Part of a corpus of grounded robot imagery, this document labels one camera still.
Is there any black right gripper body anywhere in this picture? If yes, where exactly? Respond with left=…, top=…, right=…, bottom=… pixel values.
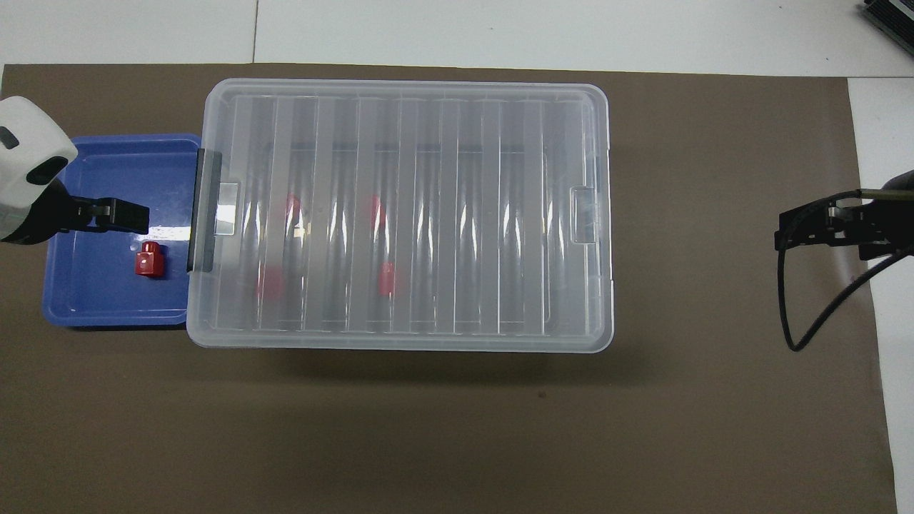
left=857, top=202, right=914, bottom=261

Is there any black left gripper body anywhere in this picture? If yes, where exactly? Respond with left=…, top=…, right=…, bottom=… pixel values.
left=0, top=178, right=76, bottom=245

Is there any red block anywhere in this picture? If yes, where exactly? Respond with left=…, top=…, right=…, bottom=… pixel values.
left=135, top=241, right=166, bottom=279

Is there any clear ribbed box lid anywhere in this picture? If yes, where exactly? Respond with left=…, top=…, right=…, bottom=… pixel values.
left=186, top=79, right=614, bottom=352

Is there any blue plastic tray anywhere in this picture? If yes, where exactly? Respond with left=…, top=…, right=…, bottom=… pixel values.
left=41, top=133, right=204, bottom=329

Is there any clear plastic storage box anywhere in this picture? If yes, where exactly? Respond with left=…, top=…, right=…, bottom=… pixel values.
left=189, top=82, right=612, bottom=351

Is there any dark ribbed metal device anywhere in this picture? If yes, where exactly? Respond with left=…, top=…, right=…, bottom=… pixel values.
left=860, top=0, right=914, bottom=58

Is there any brown table mat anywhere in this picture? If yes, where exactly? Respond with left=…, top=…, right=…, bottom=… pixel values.
left=0, top=63, right=899, bottom=514

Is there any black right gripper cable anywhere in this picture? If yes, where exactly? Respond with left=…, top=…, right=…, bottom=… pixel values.
left=777, top=188, right=914, bottom=352

